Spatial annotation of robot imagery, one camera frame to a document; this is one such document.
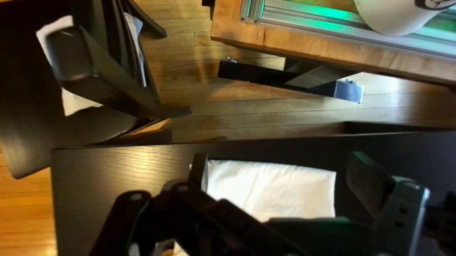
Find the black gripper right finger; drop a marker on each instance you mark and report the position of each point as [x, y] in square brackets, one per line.
[369, 182]

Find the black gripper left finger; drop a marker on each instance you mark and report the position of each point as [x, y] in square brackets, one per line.
[196, 171]

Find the thick white towel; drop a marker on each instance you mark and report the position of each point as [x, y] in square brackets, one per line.
[265, 189]

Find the thin white cloth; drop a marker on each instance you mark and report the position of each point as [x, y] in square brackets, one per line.
[88, 74]

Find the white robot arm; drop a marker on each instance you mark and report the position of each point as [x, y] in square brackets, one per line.
[386, 17]

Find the black wooden chair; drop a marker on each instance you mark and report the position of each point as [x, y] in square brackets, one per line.
[31, 116]

